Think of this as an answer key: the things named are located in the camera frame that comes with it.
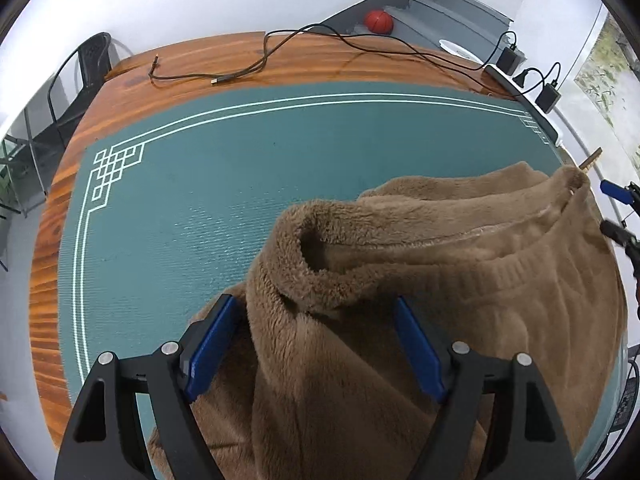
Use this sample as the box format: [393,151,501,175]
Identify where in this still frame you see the red ball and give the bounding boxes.
[364,9,394,36]

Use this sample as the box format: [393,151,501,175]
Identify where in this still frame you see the grey stairs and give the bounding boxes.
[326,0,516,63]

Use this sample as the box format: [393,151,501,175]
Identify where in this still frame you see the black power adapter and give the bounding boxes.
[535,80,561,114]
[496,47,523,76]

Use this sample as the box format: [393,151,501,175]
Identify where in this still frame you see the green table mat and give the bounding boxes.
[56,80,632,480]

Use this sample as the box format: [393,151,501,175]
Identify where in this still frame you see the black usb cable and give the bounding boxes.
[148,22,501,97]

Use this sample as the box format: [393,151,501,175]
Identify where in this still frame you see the white power strip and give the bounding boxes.
[484,64,563,148]

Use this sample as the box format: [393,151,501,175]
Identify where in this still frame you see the glass desk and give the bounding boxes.
[1,106,53,218]

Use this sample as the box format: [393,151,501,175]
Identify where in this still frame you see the black chair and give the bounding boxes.
[18,32,112,160]

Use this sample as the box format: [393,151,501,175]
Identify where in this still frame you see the brown fleece garment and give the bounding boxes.
[146,160,629,480]

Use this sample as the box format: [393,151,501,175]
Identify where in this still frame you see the framed wall painting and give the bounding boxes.
[574,14,639,172]

